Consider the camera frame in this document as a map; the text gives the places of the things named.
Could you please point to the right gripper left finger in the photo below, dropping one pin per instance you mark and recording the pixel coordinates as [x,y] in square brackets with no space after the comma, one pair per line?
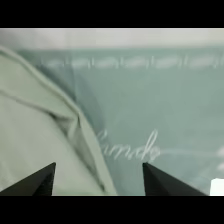
[39,184]

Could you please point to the pale green shirt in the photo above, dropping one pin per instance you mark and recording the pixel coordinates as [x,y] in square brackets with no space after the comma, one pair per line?
[36,133]

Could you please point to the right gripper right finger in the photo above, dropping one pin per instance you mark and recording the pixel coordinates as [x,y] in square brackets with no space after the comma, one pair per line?
[160,184]

